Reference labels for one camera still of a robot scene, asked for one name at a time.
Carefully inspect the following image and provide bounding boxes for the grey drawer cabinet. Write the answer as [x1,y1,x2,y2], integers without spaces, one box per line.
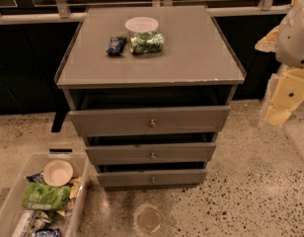
[56,6,245,177]

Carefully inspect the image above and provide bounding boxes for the white paper bowl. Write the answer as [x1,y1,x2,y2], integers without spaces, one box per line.
[43,160,73,187]

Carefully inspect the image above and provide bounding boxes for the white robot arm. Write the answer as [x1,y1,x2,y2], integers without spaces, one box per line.
[255,0,304,125]

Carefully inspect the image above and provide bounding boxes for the white wrapped package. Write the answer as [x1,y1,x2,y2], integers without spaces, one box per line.
[12,210,52,237]

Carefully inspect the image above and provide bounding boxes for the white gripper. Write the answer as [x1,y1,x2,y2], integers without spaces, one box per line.
[255,26,304,125]

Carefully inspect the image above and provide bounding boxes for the green chip bag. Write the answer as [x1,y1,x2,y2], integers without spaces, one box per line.
[22,183,71,210]

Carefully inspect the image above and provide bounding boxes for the clear plastic storage bin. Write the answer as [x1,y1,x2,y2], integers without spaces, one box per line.
[0,153,89,237]

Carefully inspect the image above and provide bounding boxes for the round metal floor drain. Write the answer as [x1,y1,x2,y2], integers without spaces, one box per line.
[133,204,163,234]

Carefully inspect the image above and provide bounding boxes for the blue white snack bag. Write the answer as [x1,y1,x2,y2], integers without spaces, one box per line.
[25,173,44,184]

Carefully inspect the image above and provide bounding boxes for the grey bottom drawer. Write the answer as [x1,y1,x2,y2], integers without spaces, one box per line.
[98,169,206,189]

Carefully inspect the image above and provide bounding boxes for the grey middle drawer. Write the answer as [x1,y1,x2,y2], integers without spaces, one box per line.
[86,142,216,165]

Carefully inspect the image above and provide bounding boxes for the clear jar white lid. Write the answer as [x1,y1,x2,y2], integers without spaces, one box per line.
[125,17,165,54]

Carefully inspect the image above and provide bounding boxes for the grey top drawer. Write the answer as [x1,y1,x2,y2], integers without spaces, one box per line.
[69,106,230,137]

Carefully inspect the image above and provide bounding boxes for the dark blue snack packet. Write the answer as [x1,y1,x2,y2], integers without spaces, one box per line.
[106,37,127,56]

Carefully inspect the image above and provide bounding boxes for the grey drawer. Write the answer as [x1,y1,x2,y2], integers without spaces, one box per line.
[69,106,230,137]
[86,142,216,165]
[98,169,206,189]

